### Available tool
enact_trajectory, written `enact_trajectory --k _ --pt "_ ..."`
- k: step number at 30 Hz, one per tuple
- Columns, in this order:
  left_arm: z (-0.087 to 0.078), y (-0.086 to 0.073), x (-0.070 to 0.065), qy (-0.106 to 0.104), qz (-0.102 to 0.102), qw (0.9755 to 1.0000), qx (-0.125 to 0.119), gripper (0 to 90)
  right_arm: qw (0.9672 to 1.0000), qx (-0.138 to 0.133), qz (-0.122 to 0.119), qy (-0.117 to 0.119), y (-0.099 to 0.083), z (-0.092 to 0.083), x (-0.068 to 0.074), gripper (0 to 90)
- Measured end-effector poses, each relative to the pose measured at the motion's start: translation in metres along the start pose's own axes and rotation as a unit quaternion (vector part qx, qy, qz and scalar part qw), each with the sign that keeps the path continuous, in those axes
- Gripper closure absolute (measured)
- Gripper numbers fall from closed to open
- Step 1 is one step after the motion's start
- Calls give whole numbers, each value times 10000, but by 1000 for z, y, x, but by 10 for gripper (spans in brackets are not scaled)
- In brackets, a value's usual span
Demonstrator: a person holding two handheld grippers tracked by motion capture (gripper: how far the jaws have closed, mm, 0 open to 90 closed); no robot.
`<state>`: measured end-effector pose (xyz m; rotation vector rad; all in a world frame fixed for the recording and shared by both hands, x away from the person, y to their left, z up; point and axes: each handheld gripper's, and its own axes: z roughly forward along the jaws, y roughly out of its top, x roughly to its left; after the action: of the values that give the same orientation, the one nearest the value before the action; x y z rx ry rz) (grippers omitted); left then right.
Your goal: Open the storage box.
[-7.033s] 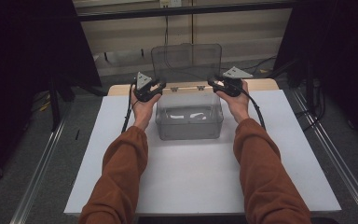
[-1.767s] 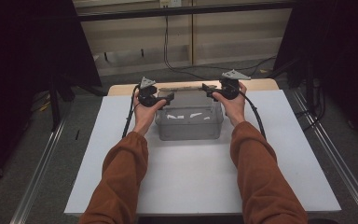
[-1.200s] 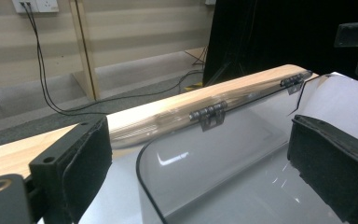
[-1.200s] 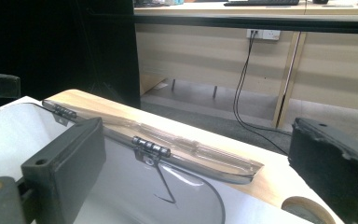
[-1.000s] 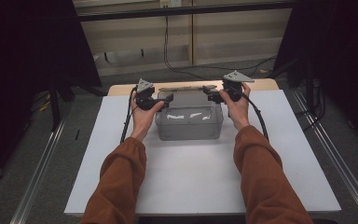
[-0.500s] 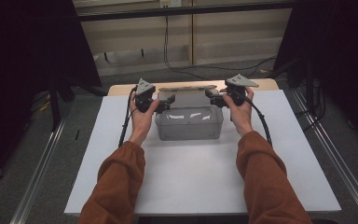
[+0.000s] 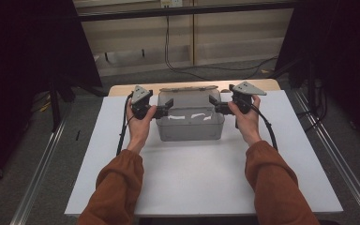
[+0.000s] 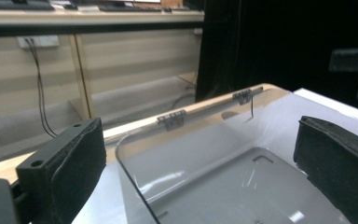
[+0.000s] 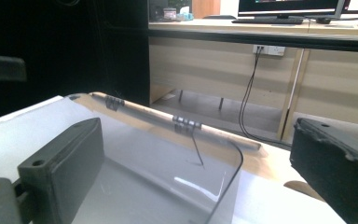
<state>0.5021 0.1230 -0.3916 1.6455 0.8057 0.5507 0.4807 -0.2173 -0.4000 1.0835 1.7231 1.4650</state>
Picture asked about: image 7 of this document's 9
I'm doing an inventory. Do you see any white table cover sheet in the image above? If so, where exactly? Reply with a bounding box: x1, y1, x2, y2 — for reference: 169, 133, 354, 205
64, 89, 344, 218

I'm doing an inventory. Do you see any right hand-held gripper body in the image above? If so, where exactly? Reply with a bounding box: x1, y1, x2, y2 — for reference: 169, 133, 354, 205
213, 81, 268, 115

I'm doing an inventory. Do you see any left hand-held gripper black cable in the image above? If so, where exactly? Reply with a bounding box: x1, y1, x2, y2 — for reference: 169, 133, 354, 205
115, 91, 136, 157

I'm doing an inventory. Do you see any black stand leg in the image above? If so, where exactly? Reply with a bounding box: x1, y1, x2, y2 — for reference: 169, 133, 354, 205
48, 74, 77, 133

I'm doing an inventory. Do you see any person's left hand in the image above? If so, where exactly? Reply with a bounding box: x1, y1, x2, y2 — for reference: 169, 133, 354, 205
125, 102, 158, 154

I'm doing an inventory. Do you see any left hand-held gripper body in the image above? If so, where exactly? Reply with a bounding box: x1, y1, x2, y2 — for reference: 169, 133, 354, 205
130, 84, 170, 121

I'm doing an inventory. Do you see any metal floor rail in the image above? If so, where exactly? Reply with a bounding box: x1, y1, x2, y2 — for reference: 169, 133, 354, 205
292, 88, 360, 225
8, 107, 73, 225

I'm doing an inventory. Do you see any black stand with cables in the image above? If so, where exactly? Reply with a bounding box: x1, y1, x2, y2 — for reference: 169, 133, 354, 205
288, 58, 330, 133

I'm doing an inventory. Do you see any white wall outlet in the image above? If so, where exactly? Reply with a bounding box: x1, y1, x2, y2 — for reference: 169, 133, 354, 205
160, 0, 184, 9

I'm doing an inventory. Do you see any person's right hand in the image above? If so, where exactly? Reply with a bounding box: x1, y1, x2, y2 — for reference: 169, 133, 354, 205
227, 94, 263, 147

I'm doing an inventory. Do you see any black cable on floor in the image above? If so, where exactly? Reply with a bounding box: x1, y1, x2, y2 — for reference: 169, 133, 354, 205
163, 15, 279, 81

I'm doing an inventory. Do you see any right hand-held gripper black cable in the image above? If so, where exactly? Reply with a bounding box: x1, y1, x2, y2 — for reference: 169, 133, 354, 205
248, 103, 278, 152

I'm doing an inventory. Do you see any yellow cable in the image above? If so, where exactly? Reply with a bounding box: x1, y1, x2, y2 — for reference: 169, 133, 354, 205
38, 93, 53, 114

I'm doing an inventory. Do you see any black horizontal bar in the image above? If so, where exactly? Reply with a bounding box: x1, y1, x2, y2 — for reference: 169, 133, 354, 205
78, 1, 298, 23

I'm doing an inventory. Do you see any black curtain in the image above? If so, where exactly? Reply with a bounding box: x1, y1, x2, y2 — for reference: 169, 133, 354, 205
0, 0, 104, 192
274, 0, 360, 153

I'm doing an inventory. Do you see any grey plastic box with lid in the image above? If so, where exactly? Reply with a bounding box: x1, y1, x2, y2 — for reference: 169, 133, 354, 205
155, 84, 226, 143

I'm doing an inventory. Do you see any hand-held gripper black cable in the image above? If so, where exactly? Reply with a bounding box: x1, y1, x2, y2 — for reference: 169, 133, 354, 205
248, 103, 278, 152
115, 91, 136, 157

